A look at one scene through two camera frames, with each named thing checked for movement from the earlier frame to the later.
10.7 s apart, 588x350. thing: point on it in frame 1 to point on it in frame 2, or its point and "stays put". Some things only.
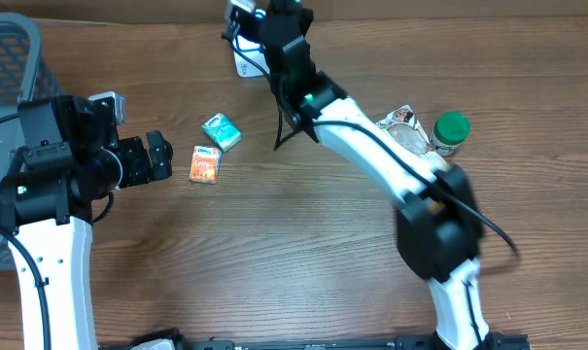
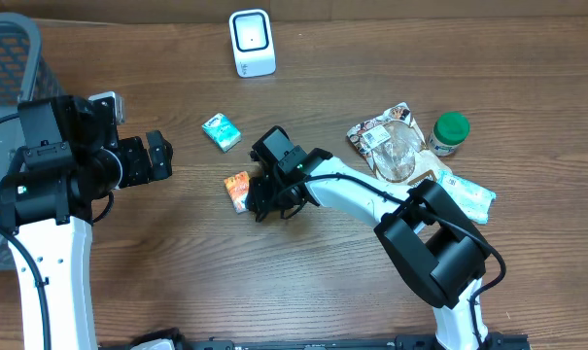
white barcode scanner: x=255 y=51 stays put
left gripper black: x=134 y=160 stays put
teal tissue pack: x=224 y=133 stays put
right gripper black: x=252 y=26 to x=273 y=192
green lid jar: x=449 y=129 stays put
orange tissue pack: x=205 y=164 to x=237 y=186
